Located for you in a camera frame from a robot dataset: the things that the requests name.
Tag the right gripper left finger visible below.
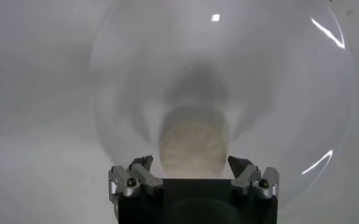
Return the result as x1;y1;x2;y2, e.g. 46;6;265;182
108;155;164;203

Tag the white steamed baozi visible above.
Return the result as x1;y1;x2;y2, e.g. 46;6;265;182
158;117;229;180

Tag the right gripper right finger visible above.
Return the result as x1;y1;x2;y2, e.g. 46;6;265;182
227;155;280;200

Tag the white round plate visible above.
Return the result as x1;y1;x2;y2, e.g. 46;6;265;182
87;0;357;214

